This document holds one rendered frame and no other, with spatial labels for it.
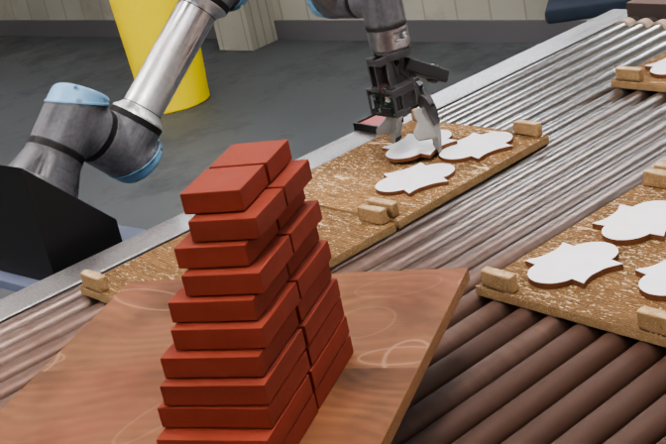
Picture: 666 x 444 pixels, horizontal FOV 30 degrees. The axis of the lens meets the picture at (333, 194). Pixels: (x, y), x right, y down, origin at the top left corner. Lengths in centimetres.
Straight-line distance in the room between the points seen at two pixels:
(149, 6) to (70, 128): 404
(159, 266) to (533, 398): 80
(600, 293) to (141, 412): 65
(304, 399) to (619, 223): 74
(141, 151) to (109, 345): 97
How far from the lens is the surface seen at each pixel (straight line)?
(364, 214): 208
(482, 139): 235
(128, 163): 253
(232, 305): 124
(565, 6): 525
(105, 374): 156
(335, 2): 229
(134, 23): 650
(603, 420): 149
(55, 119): 245
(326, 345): 138
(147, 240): 230
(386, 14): 224
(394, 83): 228
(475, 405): 154
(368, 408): 134
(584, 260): 180
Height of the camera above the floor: 171
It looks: 20 degrees down
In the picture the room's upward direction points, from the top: 12 degrees counter-clockwise
